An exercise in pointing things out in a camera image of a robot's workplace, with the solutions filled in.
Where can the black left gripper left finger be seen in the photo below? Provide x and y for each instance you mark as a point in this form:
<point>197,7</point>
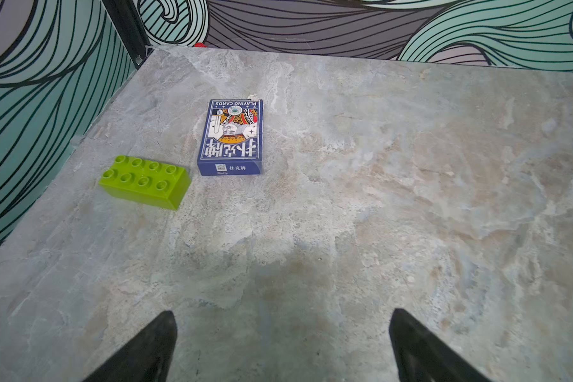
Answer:
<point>146,357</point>

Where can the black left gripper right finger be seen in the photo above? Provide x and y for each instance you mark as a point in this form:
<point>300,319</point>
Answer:
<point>422,356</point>

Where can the blue playing card box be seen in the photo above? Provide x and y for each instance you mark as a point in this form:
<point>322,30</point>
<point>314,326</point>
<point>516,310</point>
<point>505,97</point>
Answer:
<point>232,140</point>

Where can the green toy building brick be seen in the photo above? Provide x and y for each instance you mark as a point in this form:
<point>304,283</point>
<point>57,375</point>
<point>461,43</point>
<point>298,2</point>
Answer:
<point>146,182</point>

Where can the black corner frame post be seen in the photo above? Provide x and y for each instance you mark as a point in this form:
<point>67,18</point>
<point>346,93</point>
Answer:
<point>129,26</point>

